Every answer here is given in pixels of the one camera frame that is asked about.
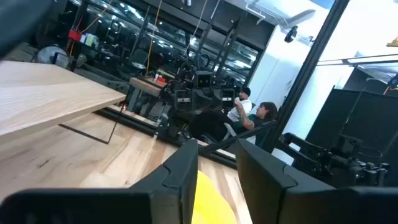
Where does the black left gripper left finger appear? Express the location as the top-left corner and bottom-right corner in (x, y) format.
(0, 139), (199, 224)

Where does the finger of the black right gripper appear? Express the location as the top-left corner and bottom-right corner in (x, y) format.
(277, 142), (321, 177)
(281, 133), (330, 156)

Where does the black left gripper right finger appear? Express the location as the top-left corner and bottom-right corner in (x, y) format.
(235, 138), (398, 224)

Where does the yellow mini bowl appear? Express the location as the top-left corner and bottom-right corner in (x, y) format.
(191, 170), (239, 224)

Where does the person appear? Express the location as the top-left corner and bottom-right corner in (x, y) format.
(226, 86), (253, 123)
(231, 101), (279, 146)

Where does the black folding screen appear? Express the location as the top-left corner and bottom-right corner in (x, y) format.
(304, 86), (398, 187)

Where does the black metal shelf support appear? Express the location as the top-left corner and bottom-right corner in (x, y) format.
(58, 101), (126, 146)

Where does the background robot workstation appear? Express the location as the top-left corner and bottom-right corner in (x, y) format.
(167, 70), (237, 141)

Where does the background wooden table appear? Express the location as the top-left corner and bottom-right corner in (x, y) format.
(129, 76), (169, 98)

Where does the red storage bin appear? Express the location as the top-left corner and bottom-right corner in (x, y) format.
(68, 29), (83, 42)

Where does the black metal frame post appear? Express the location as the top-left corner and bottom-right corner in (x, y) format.
(264, 0), (351, 153)

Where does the black ceiling camera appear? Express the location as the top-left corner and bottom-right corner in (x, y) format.
(284, 25), (299, 44)

